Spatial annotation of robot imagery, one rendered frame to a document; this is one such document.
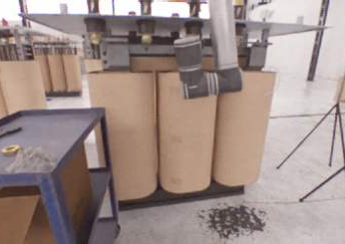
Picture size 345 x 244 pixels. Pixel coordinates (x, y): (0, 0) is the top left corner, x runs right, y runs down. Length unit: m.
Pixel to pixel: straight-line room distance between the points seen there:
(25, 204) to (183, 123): 0.91
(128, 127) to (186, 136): 0.39
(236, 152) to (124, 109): 0.86
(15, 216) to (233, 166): 1.31
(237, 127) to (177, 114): 0.45
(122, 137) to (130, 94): 0.28
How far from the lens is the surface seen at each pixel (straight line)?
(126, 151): 1.27
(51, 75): 7.08
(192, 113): 1.23
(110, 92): 1.16
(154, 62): 1.27
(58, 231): 0.64
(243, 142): 1.47
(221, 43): 0.86
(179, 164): 1.36
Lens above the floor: 1.15
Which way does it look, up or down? 18 degrees down
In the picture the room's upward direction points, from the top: straight up
